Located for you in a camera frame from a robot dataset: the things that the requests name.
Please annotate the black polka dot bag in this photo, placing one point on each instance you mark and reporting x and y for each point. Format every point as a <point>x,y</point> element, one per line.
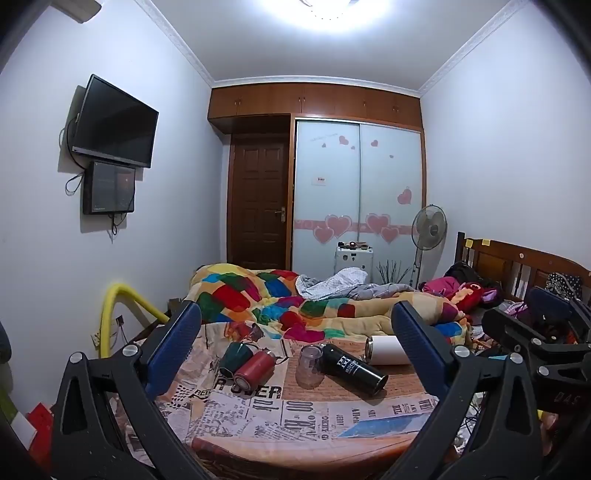
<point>563,285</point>

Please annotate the dried branches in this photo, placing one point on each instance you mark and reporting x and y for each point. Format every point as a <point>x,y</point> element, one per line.
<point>392,271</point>

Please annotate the red box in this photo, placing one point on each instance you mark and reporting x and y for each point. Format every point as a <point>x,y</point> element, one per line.
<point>40,429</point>

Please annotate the green mug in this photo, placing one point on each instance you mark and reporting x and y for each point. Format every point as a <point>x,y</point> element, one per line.
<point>235,357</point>

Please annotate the standing electric fan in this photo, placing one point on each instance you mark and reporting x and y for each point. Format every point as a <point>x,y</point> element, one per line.
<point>429,226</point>

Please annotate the small white appliance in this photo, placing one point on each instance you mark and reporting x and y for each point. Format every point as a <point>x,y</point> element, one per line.
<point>354,263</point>

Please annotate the person's right hand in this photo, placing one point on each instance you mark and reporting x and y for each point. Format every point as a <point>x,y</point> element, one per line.
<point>549,434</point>

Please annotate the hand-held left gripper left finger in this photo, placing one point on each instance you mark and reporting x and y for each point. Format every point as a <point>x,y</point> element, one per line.
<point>173,350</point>

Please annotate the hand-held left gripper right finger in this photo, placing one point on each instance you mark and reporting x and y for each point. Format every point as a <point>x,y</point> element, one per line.
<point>415,341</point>

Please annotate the yellow padded pipe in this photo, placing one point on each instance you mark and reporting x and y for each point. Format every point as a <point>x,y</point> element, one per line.
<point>113,300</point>

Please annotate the black tumbler cup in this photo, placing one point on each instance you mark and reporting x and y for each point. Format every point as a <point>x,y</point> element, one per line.
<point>351,369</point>

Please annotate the wooden bed headboard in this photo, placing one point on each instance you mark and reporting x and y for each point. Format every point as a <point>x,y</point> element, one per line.
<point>512,261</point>

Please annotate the ceiling light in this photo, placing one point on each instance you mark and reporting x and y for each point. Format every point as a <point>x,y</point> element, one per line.
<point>332,9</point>

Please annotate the wall-mounted black television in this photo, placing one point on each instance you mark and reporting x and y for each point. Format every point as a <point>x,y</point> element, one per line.
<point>115,122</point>

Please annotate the pink clothing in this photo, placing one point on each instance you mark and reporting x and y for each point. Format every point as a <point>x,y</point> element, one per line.
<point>438,285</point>

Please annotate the brown wooden door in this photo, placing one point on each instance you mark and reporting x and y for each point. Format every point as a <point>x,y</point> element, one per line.
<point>258,198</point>

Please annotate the grey white crumpled cloth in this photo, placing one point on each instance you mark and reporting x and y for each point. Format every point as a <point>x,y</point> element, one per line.
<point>341,281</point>

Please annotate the small black wall monitor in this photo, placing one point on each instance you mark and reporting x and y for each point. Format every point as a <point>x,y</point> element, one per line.
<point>108,187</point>

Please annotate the colourful patchwork blanket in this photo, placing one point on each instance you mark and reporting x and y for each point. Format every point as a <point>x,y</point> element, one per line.
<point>286,304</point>

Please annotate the clear glass cup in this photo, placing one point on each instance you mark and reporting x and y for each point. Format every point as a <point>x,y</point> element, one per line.
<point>310,367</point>

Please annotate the white tumbler cup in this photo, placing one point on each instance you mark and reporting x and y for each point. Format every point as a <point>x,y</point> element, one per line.
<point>388,349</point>

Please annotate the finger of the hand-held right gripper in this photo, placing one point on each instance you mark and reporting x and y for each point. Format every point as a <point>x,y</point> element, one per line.
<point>549,304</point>
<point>512,330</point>

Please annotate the red thermos bottle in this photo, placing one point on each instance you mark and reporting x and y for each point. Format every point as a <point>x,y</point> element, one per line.
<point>254,369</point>

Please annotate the wooden wardrobe with heart stickers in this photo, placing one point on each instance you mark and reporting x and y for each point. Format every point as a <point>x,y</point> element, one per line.
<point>360,184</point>

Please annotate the red plush toy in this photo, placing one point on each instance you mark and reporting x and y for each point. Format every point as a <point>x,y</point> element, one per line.
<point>471,295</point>

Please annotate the white air conditioner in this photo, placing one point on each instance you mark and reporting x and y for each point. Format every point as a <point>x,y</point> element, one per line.
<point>85,9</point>

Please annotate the newspaper print bed sheet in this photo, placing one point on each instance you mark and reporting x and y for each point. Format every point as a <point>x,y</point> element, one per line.
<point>295,410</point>

